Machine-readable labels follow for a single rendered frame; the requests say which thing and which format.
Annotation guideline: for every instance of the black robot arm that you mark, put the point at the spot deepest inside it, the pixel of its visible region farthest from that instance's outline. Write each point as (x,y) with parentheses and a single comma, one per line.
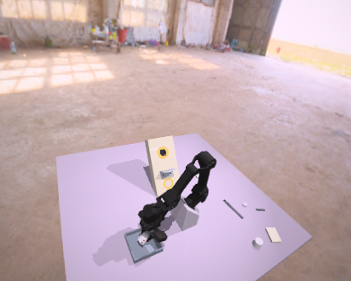
(172,196)

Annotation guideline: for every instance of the beige service panel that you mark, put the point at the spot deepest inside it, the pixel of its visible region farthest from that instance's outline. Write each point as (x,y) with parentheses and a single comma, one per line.
(161,156)

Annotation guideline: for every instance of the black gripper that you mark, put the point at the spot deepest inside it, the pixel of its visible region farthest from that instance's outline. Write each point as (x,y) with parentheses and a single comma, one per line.
(159,235)

